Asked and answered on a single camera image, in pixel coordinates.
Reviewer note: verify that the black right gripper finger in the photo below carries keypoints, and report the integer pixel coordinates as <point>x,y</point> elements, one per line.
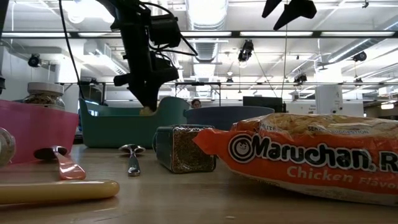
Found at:
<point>297,11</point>
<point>271,7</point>

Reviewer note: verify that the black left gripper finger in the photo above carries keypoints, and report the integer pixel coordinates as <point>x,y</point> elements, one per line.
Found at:
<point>146,93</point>

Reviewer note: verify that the green-label oregano jar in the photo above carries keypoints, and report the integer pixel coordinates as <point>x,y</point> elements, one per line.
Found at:
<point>186,149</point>

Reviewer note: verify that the all-metal spoon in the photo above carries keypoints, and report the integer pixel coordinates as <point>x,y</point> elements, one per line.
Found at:
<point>133,166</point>

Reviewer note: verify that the white-lidded seasoning jar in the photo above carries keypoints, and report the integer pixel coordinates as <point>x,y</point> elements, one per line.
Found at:
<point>45,88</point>

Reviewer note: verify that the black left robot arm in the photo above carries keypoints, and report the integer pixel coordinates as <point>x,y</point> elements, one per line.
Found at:
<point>2,12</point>

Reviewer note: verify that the black framed light bar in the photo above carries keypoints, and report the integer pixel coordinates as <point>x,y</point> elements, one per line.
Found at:
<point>235,34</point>

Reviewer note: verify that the teal plastic bin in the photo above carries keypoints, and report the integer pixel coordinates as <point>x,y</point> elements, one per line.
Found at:
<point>118,130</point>

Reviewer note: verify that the person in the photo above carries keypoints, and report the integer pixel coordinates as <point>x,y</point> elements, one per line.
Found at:
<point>196,104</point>

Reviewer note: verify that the black ceiling spotlight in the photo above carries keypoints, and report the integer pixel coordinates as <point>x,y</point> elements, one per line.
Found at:
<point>300,78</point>
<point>245,51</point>
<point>360,56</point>
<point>34,60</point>

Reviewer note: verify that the blue bowl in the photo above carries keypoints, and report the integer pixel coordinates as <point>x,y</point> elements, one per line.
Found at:
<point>224,116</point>

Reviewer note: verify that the white appliance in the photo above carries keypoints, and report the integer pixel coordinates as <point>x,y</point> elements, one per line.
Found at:
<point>329,98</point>

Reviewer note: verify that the black monitor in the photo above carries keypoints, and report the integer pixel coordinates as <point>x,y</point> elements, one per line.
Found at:
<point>262,102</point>

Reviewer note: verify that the pink plastic bin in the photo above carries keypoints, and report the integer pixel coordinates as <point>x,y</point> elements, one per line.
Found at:
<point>37,130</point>

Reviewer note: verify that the small clear glass jar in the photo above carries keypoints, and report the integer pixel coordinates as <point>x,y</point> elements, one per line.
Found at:
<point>6,146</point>

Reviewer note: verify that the orange Maruchan ramen packet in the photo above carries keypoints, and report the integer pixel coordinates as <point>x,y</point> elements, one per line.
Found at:
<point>311,165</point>

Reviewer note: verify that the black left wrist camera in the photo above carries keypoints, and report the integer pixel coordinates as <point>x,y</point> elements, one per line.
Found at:
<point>164,31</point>

